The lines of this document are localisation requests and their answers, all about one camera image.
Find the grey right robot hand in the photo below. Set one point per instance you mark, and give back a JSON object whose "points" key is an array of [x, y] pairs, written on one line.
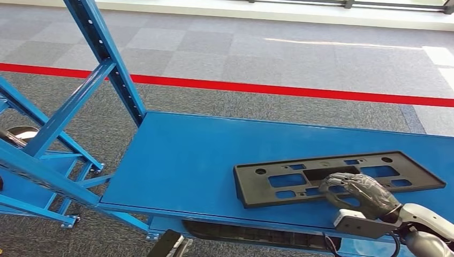
{"points": [[369, 195]]}

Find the black plastic frame part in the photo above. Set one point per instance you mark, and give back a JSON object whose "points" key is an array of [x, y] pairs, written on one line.
{"points": [[255, 188]]}

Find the large black plastic car part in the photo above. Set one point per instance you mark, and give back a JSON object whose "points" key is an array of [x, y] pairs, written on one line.
{"points": [[248, 234]]}

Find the blue metal shelf rack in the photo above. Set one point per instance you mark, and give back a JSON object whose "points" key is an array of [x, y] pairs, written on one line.
{"points": [[184, 163]]}

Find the shiny black rounded part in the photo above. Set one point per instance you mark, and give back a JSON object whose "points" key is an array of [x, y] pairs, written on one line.
{"points": [[21, 134]]}

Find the red floor tape line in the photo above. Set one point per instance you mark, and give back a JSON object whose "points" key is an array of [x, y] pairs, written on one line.
{"points": [[248, 87]]}

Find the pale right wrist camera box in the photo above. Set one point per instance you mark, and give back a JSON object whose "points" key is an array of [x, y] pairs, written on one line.
{"points": [[358, 223]]}

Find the dark window frame rail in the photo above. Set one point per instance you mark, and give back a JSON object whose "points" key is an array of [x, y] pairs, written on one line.
{"points": [[351, 3]]}

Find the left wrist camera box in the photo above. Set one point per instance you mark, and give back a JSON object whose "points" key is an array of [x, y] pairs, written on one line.
{"points": [[166, 244]]}

